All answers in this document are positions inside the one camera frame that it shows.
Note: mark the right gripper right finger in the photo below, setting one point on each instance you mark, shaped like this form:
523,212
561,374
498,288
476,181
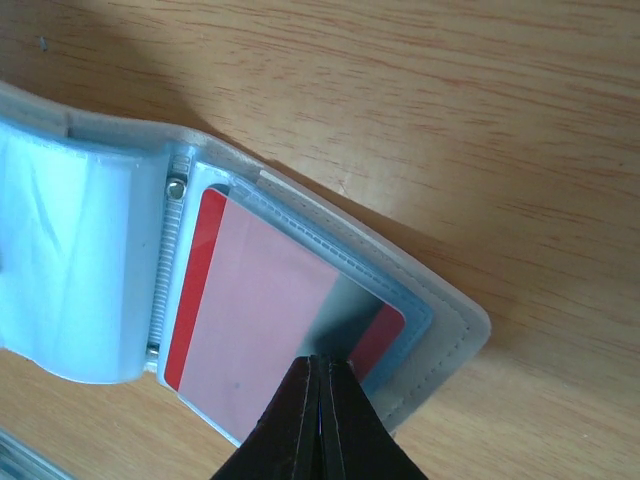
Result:
354,442

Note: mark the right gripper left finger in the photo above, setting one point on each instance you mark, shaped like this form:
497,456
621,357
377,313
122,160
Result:
284,443

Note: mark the beige card holder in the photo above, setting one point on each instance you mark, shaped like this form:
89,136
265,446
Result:
98,215

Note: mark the aluminium front rail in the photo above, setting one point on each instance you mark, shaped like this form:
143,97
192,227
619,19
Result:
20,462

